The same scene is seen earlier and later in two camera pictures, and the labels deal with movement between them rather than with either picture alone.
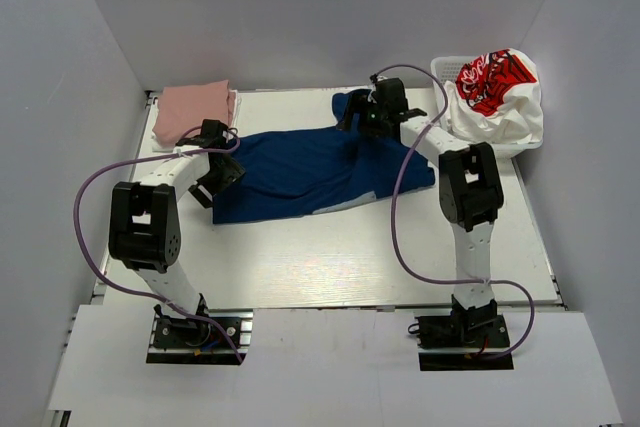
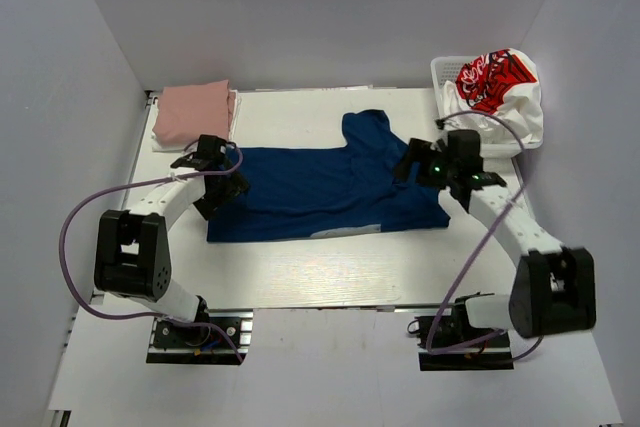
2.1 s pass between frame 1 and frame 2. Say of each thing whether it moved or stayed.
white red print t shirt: stayed
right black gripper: moved
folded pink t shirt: stayed
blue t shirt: moved
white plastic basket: stayed
